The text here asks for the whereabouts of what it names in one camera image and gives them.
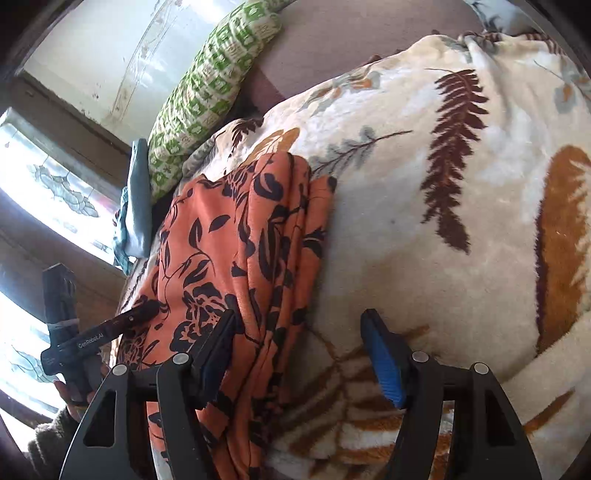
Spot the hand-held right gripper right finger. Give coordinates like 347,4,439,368
360,308,543,480

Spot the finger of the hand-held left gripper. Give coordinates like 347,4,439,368
99,300,160,334

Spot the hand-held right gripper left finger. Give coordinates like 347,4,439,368
58,308,237,480

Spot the orange floral garment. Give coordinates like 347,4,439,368
115,151,339,480

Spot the person's left forearm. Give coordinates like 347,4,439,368
27,405,83,480

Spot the person's left hand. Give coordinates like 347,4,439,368
53,362,110,408

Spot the teal patterned cloth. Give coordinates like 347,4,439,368
112,186,136,274

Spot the cream leaf-print blanket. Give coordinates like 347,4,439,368
117,31,591,480

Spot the grey-blue folded cloth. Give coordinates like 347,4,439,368
126,138,154,258

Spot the patterned glass window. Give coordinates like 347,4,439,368
0,107,134,418

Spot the green patterned pillow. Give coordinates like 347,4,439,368
148,0,296,202

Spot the mauve bed sheet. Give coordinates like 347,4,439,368
245,0,485,116

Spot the light blue pillow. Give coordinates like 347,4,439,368
463,0,532,37

